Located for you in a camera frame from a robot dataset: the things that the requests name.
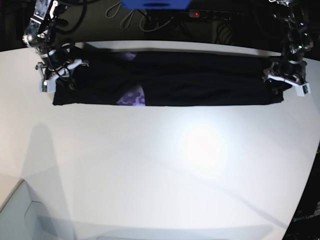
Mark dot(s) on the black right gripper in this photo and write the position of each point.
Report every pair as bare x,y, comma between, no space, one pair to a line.
55,60

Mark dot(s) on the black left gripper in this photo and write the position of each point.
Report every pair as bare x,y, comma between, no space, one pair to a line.
288,71

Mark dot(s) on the black t-shirt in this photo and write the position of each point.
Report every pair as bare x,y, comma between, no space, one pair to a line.
169,79

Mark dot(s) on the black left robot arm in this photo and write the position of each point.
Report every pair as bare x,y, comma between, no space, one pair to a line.
296,38

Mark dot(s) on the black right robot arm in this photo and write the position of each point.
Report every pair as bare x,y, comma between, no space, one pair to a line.
45,24

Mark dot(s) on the blue box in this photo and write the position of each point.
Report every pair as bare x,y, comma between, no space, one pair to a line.
156,4

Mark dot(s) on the grey bin at table corner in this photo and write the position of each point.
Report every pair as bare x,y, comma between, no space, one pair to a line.
22,218

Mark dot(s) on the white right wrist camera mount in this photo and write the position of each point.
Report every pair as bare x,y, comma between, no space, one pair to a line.
50,79

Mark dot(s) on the white power strip red switch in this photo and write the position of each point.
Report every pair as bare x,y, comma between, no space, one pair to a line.
215,15

